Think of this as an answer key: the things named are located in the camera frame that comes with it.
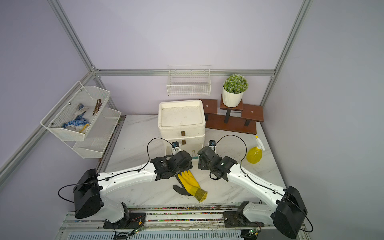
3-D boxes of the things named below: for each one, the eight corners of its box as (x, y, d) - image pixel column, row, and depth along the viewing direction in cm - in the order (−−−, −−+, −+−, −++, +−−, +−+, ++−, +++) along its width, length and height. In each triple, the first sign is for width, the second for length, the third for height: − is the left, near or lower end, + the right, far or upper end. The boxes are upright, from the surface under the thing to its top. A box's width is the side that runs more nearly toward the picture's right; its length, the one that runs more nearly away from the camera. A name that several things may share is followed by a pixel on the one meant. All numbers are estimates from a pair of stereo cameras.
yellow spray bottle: (252, 166, 95) (262, 151, 81) (242, 155, 100) (249, 139, 86) (259, 162, 97) (269, 147, 83) (248, 151, 102) (257, 135, 88)
